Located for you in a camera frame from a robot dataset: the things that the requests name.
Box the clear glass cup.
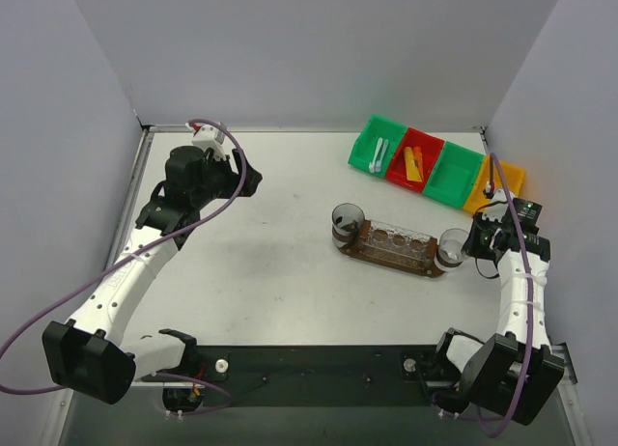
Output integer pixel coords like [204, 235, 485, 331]
[434, 228, 468, 272]

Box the yellow toothpaste tube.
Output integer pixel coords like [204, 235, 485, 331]
[404, 147, 424, 182]

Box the grey glass cup with holder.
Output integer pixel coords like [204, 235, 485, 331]
[331, 203, 365, 248]

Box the clear acrylic toothbrush rack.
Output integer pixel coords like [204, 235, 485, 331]
[356, 220, 437, 274]

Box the orange toothpaste tube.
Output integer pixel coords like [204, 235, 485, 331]
[412, 146, 424, 179]

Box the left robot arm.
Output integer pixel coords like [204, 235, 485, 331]
[42, 146, 262, 404]

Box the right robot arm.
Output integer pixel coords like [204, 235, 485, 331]
[432, 190, 565, 426]

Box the brown oval wooden tray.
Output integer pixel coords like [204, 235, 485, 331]
[331, 220, 444, 279]

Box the light blue toothbrush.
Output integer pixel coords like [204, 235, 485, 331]
[375, 139, 389, 173]

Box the yellow bin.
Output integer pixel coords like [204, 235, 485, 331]
[463, 155, 525, 214]

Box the green bin with cups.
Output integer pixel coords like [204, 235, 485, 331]
[422, 142, 484, 209]

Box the red bin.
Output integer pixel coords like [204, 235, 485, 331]
[384, 127, 444, 193]

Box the green bin with toothbrushes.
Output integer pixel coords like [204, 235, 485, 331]
[348, 115, 407, 179]

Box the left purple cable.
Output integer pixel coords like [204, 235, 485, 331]
[0, 120, 250, 416]

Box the purple cable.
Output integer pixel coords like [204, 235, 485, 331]
[0, 120, 250, 416]
[434, 152, 537, 438]

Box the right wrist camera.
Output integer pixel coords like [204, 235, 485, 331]
[475, 201, 509, 223]

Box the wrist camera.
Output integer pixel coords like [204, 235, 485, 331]
[191, 125, 226, 152]
[475, 201, 509, 223]

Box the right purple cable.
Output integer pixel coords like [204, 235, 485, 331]
[434, 152, 537, 438]

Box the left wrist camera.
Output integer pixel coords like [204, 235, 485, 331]
[191, 125, 226, 152]

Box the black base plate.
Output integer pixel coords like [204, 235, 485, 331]
[146, 345, 460, 412]

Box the aluminium frame rail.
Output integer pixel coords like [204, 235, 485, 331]
[57, 342, 578, 389]

